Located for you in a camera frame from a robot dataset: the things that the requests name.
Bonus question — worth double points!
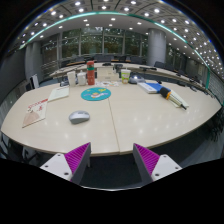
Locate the silver grey computer mouse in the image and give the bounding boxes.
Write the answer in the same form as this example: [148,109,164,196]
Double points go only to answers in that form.
[68,110,91,125]

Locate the white lidded ceramic mug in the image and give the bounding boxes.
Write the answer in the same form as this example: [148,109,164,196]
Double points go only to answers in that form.
[76,70,88,86]

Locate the dark conference desk unit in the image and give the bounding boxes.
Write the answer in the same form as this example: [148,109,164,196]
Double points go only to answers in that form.
[128,74,147,85]

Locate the round ceiling lights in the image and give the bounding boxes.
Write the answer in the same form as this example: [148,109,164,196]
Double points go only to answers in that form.
[19,0,224,78]

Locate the blue and white book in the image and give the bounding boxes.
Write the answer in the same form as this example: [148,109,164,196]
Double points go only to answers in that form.
[137,82,164,95]

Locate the white paper document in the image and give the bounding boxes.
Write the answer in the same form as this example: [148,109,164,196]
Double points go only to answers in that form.
[47,86,70,102]

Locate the red thermos bottle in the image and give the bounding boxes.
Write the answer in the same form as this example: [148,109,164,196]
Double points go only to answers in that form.
[86,60,96,86]

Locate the dark desk microphone base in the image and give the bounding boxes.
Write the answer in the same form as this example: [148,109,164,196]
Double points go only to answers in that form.
[59,76,69,88]

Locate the green and white paper cup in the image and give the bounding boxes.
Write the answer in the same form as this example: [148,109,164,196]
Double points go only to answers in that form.
[120,69,132,85]

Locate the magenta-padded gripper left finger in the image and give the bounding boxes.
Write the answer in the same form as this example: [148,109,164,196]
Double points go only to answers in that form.
[39,142,92,186]

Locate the curved wooden conference desk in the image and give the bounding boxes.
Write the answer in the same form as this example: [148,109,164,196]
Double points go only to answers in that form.
[49,61,209,90]

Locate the red and white booklet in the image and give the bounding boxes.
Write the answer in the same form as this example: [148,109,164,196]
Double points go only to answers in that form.
[22,98,49,129]

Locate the colourful sticker sheet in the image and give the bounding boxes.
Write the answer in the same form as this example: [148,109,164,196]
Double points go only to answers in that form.
[96,80,119,88]

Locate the stack of white paper cups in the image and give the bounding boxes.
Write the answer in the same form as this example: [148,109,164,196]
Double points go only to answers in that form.
[66,70,77,88]

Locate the dark office chairs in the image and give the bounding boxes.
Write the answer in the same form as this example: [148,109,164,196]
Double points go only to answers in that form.
[59,53,208,84]

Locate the round teal cartoon mouse pad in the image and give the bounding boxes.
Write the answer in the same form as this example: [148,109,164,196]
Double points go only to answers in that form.
[80,87,112,102]

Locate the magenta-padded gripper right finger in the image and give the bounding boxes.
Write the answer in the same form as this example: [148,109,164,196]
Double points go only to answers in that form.
[132,143,183,186]

